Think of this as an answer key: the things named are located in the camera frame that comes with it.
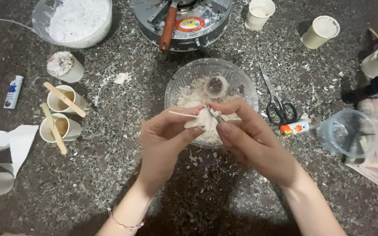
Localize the person's left hand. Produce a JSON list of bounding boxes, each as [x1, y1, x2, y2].
[[136, 105, 206, 198]]

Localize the person's right hand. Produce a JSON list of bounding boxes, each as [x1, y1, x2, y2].
[[208, 99, 305, 189]]

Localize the white wax chunk with wick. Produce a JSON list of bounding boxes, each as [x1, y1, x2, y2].
[[169, 108, 223, 130]]

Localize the orange and white lighter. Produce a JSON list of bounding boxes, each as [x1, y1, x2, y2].
[[280, 118, 321, 137]]

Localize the white wax flakes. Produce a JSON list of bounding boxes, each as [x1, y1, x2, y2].
[[175, 77, 242, 145]]

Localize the small cup with dark filling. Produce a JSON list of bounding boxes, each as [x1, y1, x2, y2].
[[204, 76, 229, 99]]

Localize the clear glass bowl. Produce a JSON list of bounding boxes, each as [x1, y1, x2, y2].
[[164, 58, 259, 149]]

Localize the small heap of wax crumbs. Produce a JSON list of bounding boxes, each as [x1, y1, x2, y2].
[[114, 72, 132, 85]]

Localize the paper cup with yellow wax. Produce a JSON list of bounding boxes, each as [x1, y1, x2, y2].
[[39, 113, 82, 143], [47, 85, 87, 114]]

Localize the clear plastic cup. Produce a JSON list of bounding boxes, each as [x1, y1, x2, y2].
[[317, 109, 378, 159]]

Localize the wooden stick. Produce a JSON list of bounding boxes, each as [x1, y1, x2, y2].
[[40, 102, 68, 155], [43, 82, 87, 118]]

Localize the paper cup filled with wax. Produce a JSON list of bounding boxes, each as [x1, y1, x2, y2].
[[46, 51, 85, 84]]

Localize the clear bowl of white wax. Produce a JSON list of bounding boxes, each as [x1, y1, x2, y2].
[[31, 0, 113, 49]]

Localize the white crumpled paper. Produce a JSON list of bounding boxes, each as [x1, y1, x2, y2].
[[0, 125, 40, 234]]

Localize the black handled scissors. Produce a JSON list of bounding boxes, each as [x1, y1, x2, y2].
[[259, 63, 298, 127]]

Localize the pink beaded bracelet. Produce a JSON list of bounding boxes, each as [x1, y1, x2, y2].
[[107, 207, 146, 231]]

